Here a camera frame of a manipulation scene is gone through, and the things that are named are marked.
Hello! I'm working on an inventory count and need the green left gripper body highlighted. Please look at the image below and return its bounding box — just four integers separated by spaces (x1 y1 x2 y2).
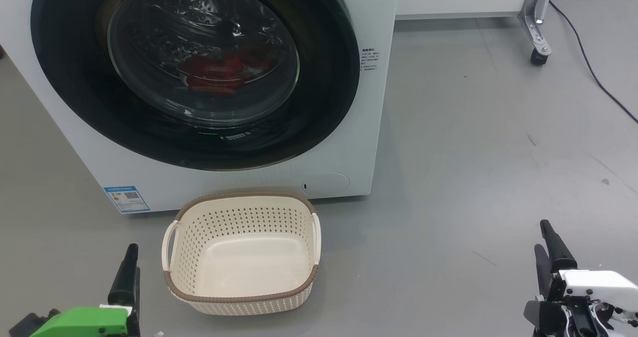
30 305 131 337

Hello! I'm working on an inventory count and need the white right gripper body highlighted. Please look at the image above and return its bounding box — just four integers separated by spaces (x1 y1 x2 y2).
548 270 638 337

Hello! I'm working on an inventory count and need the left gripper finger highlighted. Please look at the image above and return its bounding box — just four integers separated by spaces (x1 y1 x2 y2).
127 267 142 337
108 244 140 308

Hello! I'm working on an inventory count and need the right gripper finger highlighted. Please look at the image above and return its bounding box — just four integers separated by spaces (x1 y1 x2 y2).
534 244 555 303
540 219 578 274

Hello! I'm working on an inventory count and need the washing machine glass door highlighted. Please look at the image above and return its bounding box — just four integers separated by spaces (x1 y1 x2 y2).
30 0 361 172

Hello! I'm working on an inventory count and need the plain red garment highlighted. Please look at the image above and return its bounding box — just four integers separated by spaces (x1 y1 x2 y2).
177 53 247 96

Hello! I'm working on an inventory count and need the cream perforated laundry basket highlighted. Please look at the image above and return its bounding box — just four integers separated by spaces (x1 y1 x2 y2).
161 191 322 317

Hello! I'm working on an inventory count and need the white front-load washing machine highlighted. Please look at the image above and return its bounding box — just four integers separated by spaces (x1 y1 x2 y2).
0 0 400 214

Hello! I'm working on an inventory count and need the stainless steel washer drum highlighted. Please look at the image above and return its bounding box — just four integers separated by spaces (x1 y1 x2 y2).
107 0 301 127

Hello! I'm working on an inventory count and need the blue energy label sticker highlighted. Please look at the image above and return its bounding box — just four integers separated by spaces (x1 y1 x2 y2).
104 186 151 214

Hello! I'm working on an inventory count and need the round filter cover flap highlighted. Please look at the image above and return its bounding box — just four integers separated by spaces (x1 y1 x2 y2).
301 172 351 198

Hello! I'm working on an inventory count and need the metal partition leg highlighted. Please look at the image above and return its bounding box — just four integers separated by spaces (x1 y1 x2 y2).
518 0 555 57

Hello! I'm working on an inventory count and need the black floor cable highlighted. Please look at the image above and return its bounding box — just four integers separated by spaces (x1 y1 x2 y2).
548 0 638 125

